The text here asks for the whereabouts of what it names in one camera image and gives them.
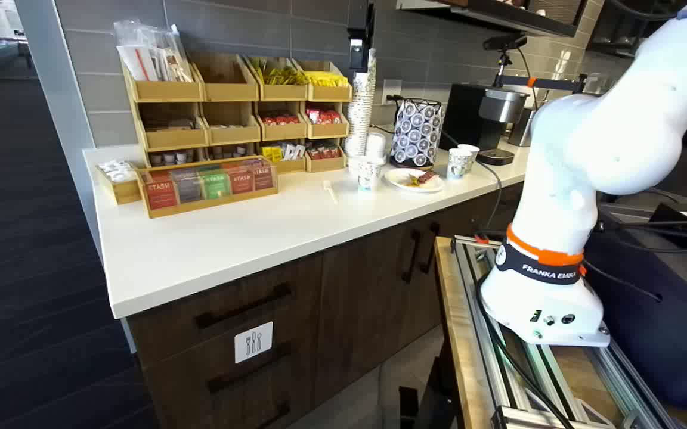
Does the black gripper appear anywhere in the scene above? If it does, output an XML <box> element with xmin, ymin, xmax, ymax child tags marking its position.
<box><xmin>345</xmin><ymin>29</ymin><xmax>376</xmax><ymax>78</ymax></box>

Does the bright yellow sachet pile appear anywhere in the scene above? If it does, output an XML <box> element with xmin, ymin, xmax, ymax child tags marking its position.
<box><xmin>302</xmin><ymin>69</ymin><xmax>352</xmax><ymax>90</ymax></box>

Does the red sachet pile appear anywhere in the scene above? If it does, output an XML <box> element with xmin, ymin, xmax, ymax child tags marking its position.
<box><xmin>256</xmin><ymin>110</ymin><xmax>305</xmax><ymax>128</ymax></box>
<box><xmin>305</xmin><ymin>104</ymin><xmax>344</xmax><ymax>128</ymax></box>

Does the dark yellow sachet pile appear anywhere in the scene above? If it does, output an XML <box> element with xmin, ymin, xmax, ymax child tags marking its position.
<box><xmin>247</xmin><ymin>55</ymin><xmax>308</xmax><ymax>87</ymax></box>

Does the yellow and white sachet pile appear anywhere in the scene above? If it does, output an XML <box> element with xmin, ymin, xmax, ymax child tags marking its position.
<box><xmin>259</xmin><ymin>140</ymin><xmax>308</xmax><ymax>165</ymax></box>

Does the white plate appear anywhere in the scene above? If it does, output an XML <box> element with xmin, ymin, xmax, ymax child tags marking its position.
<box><xmin>381</xmin><ymin>165</ymin><xmax>448</xmax><ymax>196</ymax></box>

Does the wooden condiment rack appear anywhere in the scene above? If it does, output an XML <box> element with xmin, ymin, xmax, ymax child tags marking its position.
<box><xmin>122</xmin><ymin>53</ymin><xmax>354</xmax><ymax>175</ymax></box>

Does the small wooden sachet box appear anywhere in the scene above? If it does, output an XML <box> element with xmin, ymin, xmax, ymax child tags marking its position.
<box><xmin>95</xmin><ymin>156</ymin><xmax>146</xmax><ymax>206</ymax></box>

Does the taller paper cup stack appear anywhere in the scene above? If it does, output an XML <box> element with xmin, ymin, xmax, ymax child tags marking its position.
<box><xmin>363</xmin><ymin>45</ymin><xmax>379</xmax><ymax>137</ymax></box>

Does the paper cup stack green logo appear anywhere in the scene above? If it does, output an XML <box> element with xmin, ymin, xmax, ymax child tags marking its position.
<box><xmin>344</xmin><ymin>70</ymin><xmax>375</xmax><ymax>159</ymax></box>

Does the stack of white lids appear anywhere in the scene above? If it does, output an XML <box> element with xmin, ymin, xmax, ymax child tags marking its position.
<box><xmin>365</xmin><ymin>128</ymin><xmax>391</xmax><ymax>162</ymax></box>

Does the donut print pod holder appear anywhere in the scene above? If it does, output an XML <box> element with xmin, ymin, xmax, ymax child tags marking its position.
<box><xmin>389</xmin><ymin>98</ymin><xmax>445</xmax><ymax>168</ymax></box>

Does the small red packet pile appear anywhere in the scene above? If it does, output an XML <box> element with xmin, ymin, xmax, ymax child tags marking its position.
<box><xmin>305</xmin><ymin>140</ymin><xmax>344</xmax><ymax>162</ymax></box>

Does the black coffee machine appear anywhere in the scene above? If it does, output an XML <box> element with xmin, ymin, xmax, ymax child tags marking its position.
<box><xmin>440</xmin><ymin>78</ymin><xmax>536</xmax><ymax>167</ymax></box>

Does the white paper cup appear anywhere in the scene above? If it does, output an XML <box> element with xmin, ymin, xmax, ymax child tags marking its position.
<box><xmin>445</xmin><ymin>142</ymin><xmax>482</xmax><ymax>180</ymax></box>

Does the dark red tea box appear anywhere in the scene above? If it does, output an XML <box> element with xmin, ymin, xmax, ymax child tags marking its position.
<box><xmin>245</xmin><ymin>154</ymin><xmax>276</xmax><ymax>190</ymax></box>

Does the green tea box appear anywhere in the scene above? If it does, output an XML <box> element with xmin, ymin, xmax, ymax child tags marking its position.
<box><xmin>194</xmin><ymin>165</ymin><xmax>234</xmax><ymax>199</ymax></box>

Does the dark brown pod pile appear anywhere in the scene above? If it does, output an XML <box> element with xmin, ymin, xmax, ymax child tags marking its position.
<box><xmin>147</xmin><ymin>147</ymin><xmax>200</xmax><ymax>167</ymax></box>

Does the grey tea box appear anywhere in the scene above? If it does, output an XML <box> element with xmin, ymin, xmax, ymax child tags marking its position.
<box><xmin>169</xmin><ymin>167</ymin><xmax>205</xmax><ymax>205</ymax></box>

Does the wooden tea box tray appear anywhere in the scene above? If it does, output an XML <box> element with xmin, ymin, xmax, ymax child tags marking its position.
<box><xmin>136</xmin><ymin>154</ymin><xmax>282</xmax><ymax>219</ymax></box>

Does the clear bag of stirrers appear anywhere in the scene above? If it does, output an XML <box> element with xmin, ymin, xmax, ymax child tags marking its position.
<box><xmin>112</xmin><ymin>18</ymin><xmax>194</xmax><ymax>85</ymax></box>

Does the dark wood counter cabinet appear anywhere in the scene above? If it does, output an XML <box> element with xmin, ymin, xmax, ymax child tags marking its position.
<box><xmin>124</xmin><ymin>184</ymin><xmax>524</xmax><ymax>429</ymax></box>

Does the white drawer label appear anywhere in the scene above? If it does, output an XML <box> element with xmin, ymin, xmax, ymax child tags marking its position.
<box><xmin>231</xmin><ymin>320</ymin><xmax>276</xmax><ymax>367</ymax></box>

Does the white wall outlet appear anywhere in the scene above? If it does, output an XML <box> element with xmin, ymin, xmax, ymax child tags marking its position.
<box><xmin>379</xmin><ymin>78</ymin><xmax>404</xmax><ymax>104</ymax></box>

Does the black camera on stand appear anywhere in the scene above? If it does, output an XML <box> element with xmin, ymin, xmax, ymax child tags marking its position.
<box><xmin>482</xmin><ymin>31</ymin><xmax>531</xmax><ymax>80</ymax></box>

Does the dark wall shelf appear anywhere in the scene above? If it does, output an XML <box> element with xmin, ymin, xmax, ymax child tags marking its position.
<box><xmin>394</xmin><ymin>0</ymin><xmax>592</xmax><ymax>38</ymax></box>

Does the black cabinet door handle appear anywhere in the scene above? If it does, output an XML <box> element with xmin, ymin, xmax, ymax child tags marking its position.
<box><xmin>400</xmin><ymin>221</ymin><xmax>440</xmax><ymax>285</ymax></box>

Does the black drawer handle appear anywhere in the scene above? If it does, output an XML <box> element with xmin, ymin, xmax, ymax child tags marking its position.
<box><xmin>205</xmin><ymin>342</ymin><xmax>290</xmax><ymax>395</ymax></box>
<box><xmin>192</xmin><ymin>280</ymin><xmax>293</xmax><ymax>331</ymax></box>

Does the aluminium frame robot table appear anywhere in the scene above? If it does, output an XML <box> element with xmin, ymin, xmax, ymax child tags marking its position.
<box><xmin>434</xmin><ymin>234</ymin><xmax>685</xmax><ymax>429</ymax></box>

